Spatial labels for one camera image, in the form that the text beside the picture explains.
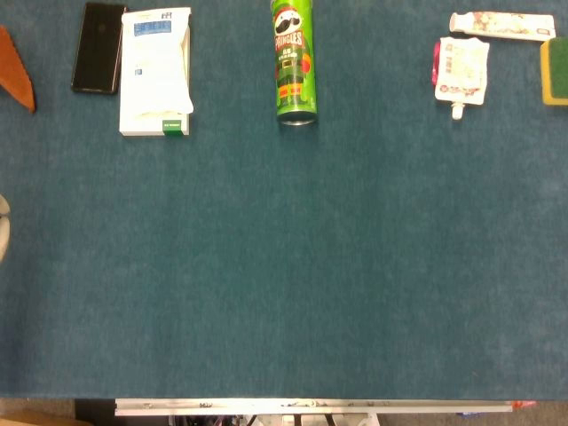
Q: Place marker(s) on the blue felt table cloth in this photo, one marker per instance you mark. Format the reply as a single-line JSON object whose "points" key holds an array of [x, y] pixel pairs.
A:
{"points": [[284, 248]]}

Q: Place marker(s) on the white box with green tab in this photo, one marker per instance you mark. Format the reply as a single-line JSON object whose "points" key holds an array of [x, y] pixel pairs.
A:
{"points": [[177, 120]]}

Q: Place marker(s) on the green Pringles can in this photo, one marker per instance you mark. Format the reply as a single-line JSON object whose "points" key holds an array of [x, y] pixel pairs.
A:
{"points": [[294, 66]]}

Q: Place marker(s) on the white plastic packet blue label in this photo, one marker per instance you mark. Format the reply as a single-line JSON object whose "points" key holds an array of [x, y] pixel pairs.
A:
{"points": [[155, 62]]}

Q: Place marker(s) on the white spout pouch pink side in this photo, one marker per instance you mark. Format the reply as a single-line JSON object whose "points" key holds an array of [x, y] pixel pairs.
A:
{"points": [[461, 66]]}

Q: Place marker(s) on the black smartphone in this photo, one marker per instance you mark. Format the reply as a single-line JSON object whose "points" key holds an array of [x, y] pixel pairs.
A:
{"points": [[97, 48]]}

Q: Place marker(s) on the white rounded object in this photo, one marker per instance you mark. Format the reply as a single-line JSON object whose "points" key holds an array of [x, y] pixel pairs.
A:
{"points": [[2, 226]]}

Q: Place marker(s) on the white toothpaste tube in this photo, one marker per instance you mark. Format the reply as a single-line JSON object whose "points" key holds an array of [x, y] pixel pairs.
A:
{"points": [[501, 24]]}

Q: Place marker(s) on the orange brown wooden piece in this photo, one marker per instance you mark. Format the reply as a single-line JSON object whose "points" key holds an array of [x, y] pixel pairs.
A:
{"points": [[15, 75]]}

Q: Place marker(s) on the yellow green scrubbing sponge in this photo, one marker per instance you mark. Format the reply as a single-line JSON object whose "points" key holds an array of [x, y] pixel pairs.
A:
{"points": [[555, 71]]}

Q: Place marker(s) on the aluminium frame rail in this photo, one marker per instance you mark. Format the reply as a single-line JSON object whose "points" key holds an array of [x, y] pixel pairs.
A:
{"points": [[310, 406]]}

